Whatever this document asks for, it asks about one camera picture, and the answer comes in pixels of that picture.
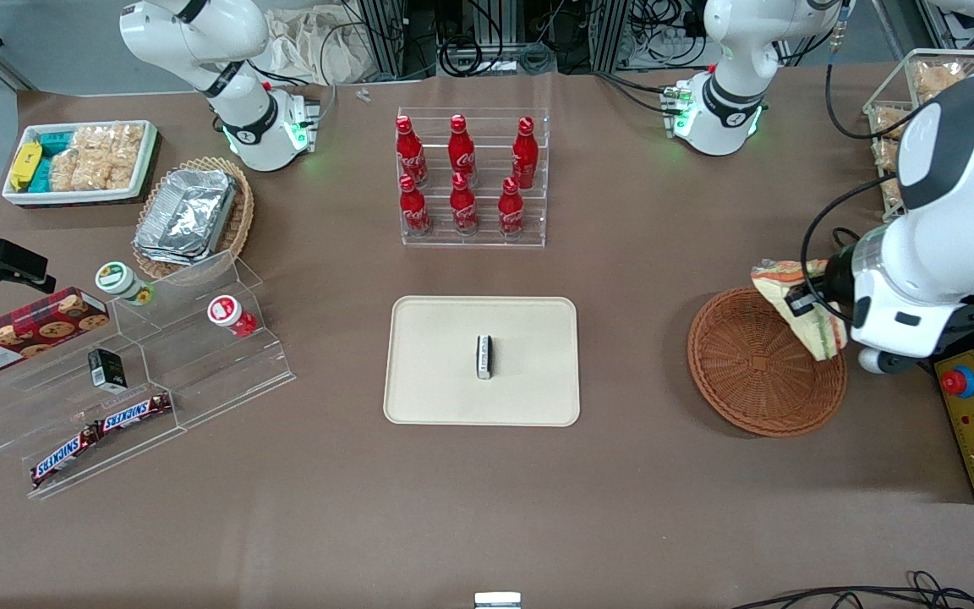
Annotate triangle sandwich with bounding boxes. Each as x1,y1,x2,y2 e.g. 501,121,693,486
750,259,848,362

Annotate brown wicker basket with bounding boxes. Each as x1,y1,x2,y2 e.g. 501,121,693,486
687,287,848,438

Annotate beige plastic tray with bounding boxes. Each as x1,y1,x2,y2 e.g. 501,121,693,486
383,295,581,427

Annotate light wicker basket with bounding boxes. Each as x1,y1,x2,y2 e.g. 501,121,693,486
132,156,255,281

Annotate white rectangular snack tray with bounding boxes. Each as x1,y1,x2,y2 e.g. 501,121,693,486
2,120,158,206

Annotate red cola bottle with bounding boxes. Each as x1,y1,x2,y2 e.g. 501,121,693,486
448,114,478,187
498,177,526,239
512,117,539,190
398,174,433,238
450,173,480,236
395,116,429,188

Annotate clear acrylic bottle rack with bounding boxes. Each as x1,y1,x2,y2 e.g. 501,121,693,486
397,107,550,249

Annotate white cloth bag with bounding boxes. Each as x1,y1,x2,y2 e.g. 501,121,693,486
263,8,374,85

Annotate red lid cup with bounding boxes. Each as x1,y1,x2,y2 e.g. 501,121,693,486
207,295,258,338

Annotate clear acrylic stepped shelf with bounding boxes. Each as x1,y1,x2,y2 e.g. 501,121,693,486
0,250,298,500

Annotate aluminium foil container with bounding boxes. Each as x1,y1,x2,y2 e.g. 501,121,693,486
134,169,238,267

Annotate brown Snickers bar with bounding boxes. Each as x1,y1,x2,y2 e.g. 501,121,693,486
30,425,104,488
96,392,173,434

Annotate green lid cup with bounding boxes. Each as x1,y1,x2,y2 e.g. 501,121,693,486
96,261,155,306

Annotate clear rice cracker packet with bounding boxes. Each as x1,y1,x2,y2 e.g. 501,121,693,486
73,127,113,192
48,148,82,193
107,123,146,189

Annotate small black carton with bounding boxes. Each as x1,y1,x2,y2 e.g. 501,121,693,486
88,348,128,393

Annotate red tartan cookie box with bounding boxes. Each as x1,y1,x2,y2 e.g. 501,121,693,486
0,288,110,381

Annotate yellow snack packet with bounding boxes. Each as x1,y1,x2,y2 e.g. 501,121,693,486
9,141,43,192

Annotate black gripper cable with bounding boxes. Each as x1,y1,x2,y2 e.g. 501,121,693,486
800,173,902,307

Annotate white wire rack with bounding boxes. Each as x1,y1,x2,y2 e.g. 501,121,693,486
863,49,974,217

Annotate black floor cables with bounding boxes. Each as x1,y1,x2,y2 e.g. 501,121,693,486
732,571,974,609

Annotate aluminium frame post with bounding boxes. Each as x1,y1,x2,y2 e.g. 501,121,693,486
358,0,408,81
593,0,632,73

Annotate coiled black cable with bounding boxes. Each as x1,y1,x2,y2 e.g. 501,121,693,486
439,38,484,78

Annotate black clamp mount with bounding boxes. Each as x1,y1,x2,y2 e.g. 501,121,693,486
0,211,57,299

